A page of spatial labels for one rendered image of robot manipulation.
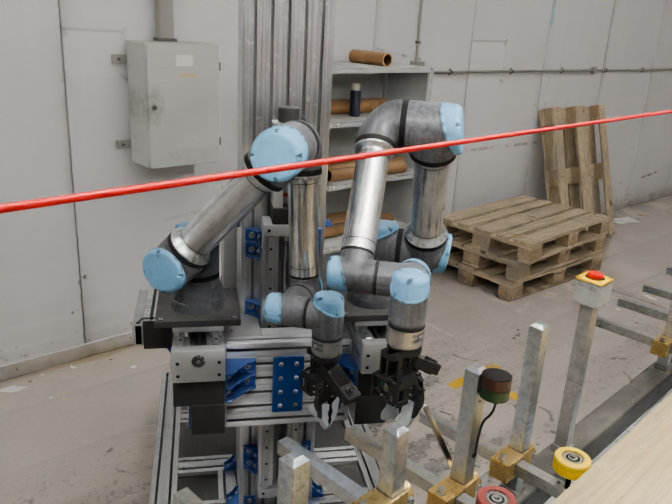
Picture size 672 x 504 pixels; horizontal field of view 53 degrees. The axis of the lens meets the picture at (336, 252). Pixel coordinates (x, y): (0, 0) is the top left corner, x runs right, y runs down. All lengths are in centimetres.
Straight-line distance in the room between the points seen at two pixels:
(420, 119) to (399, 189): 303
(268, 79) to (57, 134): 180
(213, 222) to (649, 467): 113
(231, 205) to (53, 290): 224
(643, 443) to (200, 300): 115
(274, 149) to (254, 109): 45
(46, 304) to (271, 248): 201
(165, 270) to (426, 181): 67
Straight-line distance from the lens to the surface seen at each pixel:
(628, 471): 167
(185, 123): 351
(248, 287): 203
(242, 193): 154
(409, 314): 131
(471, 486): 157
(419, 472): 158
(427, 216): 174
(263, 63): 188
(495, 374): 140
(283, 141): 146
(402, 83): 450
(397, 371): 136
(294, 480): 108
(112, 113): 359
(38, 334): 377
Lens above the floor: 180
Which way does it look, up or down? 19 degrees down
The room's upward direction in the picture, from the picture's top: 3 degrees clockwise
